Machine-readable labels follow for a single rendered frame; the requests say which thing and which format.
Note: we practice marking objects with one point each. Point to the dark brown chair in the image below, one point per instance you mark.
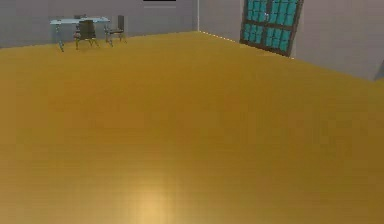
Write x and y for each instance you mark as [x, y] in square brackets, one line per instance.
[87, 30]
[119, 26]

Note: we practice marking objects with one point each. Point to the teal paned glass door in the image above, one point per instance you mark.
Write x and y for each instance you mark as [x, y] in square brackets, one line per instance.
[270, 26]

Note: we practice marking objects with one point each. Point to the pale blue glass table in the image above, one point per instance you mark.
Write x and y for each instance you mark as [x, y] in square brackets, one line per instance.
[71, 21]

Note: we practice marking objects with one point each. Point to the black framed wall picture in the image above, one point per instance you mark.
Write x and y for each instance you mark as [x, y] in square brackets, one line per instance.
[159, 0]

